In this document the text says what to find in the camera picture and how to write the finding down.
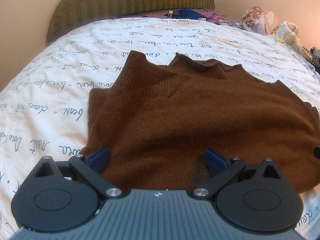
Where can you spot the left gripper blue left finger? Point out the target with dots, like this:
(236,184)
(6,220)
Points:
(97,160)

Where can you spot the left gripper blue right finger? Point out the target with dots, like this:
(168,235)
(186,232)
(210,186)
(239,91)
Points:
(215,162)

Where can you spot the brown knit sweater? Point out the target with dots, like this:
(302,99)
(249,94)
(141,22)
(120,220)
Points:
(158,121)

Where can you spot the pink clothes pile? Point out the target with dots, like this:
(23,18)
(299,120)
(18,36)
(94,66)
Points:
(259,21)

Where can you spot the white script-print bedspread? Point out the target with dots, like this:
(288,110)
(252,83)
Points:
(44,108)

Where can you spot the purple garment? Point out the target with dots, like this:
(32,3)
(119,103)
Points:
(213,17)

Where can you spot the dark blue garment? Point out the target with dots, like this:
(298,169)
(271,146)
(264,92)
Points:
(188,14)

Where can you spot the olive green upholstered headboard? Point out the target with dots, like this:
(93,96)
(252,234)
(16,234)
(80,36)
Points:
(71,14)

